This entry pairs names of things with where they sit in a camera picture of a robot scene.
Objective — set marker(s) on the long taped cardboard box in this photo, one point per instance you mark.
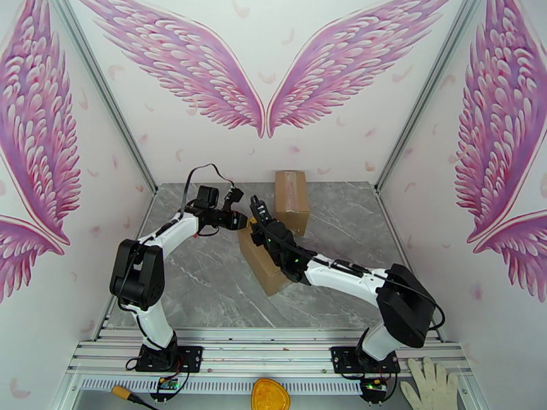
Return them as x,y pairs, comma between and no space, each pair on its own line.
267,276

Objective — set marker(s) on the white work glove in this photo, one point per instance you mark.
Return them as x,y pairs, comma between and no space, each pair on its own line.
431,385

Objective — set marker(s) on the short taped cardboard box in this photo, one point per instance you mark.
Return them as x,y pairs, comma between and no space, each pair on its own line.
292,199

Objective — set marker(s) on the aluminium rail base frame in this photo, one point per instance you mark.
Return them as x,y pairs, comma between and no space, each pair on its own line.
265,349

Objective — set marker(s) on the small circuit board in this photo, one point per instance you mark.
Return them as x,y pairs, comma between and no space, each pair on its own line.
168,384
374,384

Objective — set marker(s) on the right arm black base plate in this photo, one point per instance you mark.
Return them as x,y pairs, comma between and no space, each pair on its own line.
342,359

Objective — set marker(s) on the yellow round plastic object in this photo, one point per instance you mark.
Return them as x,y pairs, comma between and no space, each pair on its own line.
270,394

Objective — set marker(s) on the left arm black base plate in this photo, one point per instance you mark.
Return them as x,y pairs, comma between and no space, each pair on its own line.
192,357

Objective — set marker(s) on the left small circuit board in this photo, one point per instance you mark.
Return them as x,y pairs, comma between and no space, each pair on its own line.
168,384

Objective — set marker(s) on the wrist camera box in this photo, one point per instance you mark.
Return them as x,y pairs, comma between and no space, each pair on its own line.
234,197
260,210

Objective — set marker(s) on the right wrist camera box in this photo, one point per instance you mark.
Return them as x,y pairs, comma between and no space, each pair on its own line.
260,210

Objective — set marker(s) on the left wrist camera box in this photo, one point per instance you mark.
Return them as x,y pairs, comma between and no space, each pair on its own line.
234,197

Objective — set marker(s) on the aluminium corner post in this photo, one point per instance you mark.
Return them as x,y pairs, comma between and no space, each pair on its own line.
427,92
106,92

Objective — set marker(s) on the right small circuit board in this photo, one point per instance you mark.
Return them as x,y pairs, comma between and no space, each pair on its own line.
374,384

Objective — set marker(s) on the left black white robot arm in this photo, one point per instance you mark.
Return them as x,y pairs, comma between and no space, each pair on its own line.
136,276

